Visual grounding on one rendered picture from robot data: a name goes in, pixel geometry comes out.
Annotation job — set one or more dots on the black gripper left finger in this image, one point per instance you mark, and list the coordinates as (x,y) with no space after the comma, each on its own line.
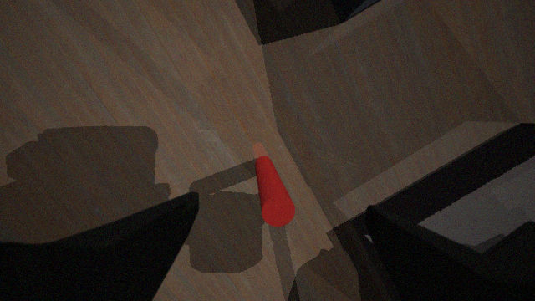
(124,260)

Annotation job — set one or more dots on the red peg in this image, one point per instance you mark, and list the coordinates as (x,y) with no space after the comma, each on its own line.
(277,206)

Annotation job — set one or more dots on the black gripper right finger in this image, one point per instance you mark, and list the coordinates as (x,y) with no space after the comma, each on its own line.
(426,266)

